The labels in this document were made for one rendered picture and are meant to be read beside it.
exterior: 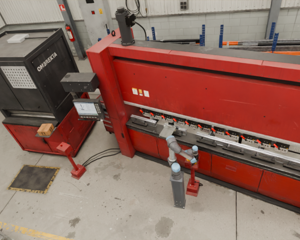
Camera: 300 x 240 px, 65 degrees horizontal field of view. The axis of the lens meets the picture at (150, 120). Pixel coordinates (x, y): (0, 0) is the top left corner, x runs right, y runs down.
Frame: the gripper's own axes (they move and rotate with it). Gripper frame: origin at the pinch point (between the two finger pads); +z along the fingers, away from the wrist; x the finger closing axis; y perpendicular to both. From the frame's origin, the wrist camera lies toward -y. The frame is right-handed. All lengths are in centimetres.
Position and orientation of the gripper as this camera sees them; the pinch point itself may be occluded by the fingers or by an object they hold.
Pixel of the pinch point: (195, 162)
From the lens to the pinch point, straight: 363.1
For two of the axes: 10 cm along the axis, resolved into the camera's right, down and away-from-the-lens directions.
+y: 3.4, -7.2, 6.1
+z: 1.7, 6.8, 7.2
